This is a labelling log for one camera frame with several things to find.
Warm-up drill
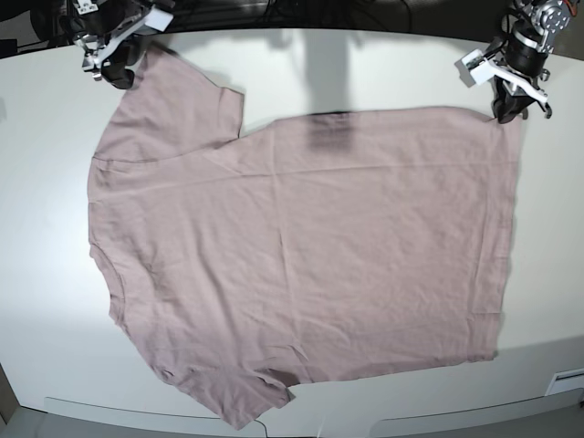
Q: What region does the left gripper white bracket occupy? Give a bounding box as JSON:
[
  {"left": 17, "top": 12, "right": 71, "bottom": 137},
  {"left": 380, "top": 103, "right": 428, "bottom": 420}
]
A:
[{"left": 459, "top": 49, "right": 553, "bottom": 124}]

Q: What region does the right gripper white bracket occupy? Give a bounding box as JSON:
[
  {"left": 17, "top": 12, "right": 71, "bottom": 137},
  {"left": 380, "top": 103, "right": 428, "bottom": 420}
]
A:
[{"left": 80, "top": 2, "right": 173, "bottom": 89}]

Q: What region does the mauve T-shirt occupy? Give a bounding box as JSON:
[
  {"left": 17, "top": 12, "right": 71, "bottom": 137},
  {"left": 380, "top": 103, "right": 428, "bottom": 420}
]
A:
[{"left": 88, "top": 46, "right": 521, "bottom": 429}]

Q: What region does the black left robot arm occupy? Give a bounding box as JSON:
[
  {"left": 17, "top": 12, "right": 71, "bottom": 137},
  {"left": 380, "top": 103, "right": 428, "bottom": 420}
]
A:
[{"left": 459, "top": 0, "right": 579, "bottom": 124}]

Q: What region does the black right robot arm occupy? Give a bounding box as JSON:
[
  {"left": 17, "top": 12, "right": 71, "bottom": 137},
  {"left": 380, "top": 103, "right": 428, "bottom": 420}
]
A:
[{"left": 59, "top": 1, "right": 175, "bottom": 90}]

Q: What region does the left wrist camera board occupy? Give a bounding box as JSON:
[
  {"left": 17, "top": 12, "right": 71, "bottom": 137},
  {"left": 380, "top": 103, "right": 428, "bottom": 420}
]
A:
[{"left": 461, "top": 51, "right": 484, "bottom": 71}]

